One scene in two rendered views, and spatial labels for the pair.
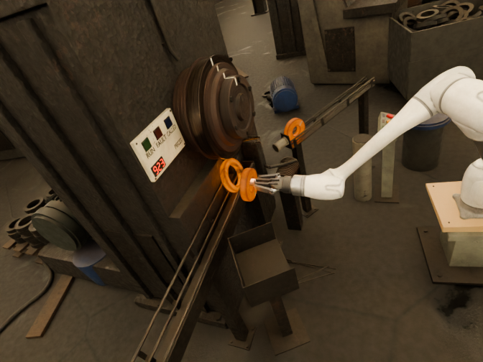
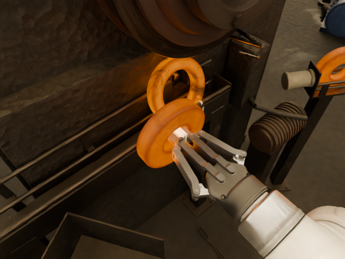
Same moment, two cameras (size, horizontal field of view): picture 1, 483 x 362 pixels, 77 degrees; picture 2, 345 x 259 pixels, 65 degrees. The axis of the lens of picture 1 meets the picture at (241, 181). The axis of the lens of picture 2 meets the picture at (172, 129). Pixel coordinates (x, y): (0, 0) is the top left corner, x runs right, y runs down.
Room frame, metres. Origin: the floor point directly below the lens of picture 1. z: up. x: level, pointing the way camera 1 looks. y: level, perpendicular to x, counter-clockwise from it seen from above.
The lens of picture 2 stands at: (0.78, -0.14, 1.23)
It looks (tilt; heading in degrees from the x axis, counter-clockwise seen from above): 48 degrees down; 19
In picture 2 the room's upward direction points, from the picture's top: straight up
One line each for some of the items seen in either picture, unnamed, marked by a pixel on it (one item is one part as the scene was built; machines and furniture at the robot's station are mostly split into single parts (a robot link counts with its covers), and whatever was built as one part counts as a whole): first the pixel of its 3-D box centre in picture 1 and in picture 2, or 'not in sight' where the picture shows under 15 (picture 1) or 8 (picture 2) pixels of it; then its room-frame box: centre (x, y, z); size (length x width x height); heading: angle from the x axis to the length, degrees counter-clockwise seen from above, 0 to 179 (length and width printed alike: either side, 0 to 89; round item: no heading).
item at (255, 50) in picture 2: (254, 155); (242, 73); (1.56, -0.12, 0.68); 0.11 x 0.08 x 0.24; 59
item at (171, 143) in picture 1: (161, 144); not in sight; (1.12, 0.26, 1.15); 0.26 x 0.02 x 0.18; 149
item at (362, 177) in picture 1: (362, 169); not in sight; (1.60, -0.83, 0.26); 0.12 x 0.12 x 0.52
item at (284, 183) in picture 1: (282, 184); (232, 186); (1.02, -0.16, 0.83); 0.09 x 0.08 x 0.07; 59
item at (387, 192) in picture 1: (387, 160); not in sight; (1.55, -0.99, 0.31); 0.24 x 0.16 x 0.62; 149
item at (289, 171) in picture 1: (291, 195); (264, 157); (1.56, -0.30, 0.27); 0.22 x 0.13 x 0.53; 149
